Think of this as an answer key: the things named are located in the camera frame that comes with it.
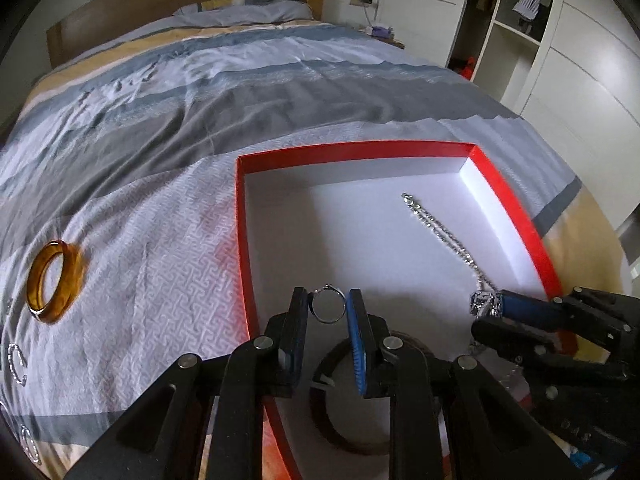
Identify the amber bangle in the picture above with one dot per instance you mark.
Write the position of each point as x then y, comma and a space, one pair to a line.
75, 275

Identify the wooden nightstand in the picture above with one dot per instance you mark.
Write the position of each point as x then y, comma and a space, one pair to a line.
396, 41

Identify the wall socket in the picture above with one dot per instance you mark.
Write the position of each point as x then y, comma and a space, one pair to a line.
361, 0

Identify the dark brown bangle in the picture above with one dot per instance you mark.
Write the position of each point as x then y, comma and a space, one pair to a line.
316, 405

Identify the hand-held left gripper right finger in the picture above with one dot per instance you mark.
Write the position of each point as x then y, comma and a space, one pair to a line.
356, 342

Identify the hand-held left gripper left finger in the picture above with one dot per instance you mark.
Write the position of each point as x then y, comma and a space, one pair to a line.
300, 332

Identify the white wardrobe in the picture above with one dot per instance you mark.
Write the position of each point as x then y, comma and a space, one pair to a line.
575, 85

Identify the red jewelry box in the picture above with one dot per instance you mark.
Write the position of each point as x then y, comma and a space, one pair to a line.
350, 220

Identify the red object in wardrobe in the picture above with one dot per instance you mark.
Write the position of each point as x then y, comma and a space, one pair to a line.
468, 69

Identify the purple tissue box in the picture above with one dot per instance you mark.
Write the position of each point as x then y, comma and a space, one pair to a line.
380, 31

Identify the bed with striped duvet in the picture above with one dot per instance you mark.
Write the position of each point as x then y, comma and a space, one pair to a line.
200, 110

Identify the wooden headboard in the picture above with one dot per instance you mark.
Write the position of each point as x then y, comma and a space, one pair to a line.
150, 0

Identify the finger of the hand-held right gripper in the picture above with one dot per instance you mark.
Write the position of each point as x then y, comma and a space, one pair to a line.
525, 307
505, 337

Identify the striped pillow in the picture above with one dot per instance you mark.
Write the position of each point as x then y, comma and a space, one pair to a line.
250, 10

